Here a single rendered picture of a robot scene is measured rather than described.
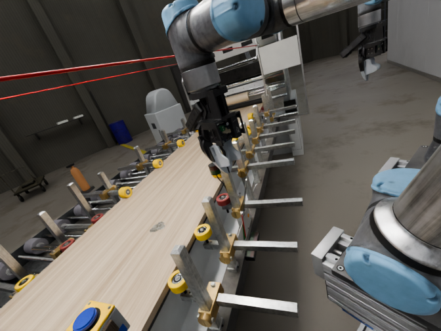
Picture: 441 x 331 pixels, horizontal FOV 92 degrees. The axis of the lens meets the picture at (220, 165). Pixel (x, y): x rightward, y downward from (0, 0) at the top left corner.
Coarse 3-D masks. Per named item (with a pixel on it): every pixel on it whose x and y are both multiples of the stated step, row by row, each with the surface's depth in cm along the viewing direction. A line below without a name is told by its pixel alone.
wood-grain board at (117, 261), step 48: (192, 144) 231; (240, 144) 188; (144, 192) 159; (192, 192) 137; (96, 240) 121; (144, 240) 108; (192, 240) 100; (48, 288) 98; (96, 288) 89; (144, 288) 81
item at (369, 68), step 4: (364, 60) 90; (368, 60) 89; (364, 64) 91; (368, 64) 90; (364, 68) 91; (368, 68) 91; (372, 68) 90; (376, 68) 89; (364, 72) 92; (368, 72) 91; (372, 72) 91; (364, 76) 93
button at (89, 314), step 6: (84, 312) 39; (90, 312) 39; (96, 312) 39; (78, 318) 38; (84, 318) 38; (90, 318) 38; (78, 324) 37; (84, 324) 37; (90, 324) 37; (78, 330) 37; (84, 330) 37
